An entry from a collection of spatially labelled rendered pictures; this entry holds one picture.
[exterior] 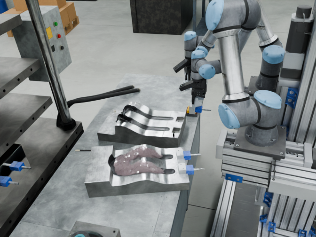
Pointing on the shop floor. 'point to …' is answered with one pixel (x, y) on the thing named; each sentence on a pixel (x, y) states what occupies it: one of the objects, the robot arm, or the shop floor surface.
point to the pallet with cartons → (19, 7)
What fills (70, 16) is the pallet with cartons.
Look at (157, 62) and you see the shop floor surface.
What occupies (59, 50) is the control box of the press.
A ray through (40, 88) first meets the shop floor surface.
